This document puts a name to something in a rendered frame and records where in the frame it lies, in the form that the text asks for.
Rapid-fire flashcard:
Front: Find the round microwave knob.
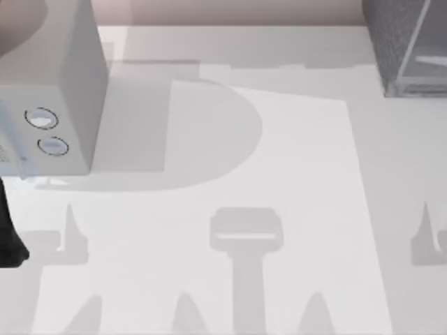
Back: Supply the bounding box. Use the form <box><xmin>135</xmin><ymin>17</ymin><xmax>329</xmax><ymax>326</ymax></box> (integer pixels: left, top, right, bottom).
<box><xmin>24</xmin><ymin>107</ymin><xmax>59</xmax><ymax>131</ymax></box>
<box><xmin>36</xmin><ymin>136</ymin><xmax>70</xmax><ymax>157</ymax></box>

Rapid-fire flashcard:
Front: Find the pale microwave oven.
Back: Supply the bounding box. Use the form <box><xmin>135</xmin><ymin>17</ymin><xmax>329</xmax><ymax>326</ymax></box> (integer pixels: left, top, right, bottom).
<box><xmin>0</xmin><ymin>0</ymin><xmax>109</xmax><ymax>180</ymax></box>

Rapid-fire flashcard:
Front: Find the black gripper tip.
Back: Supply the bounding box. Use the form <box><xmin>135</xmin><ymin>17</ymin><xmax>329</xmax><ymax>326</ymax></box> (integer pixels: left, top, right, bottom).
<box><xmin>0</xmin><ymin>177</ymin><xmax>30</xmax><ymax>269</ymax></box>

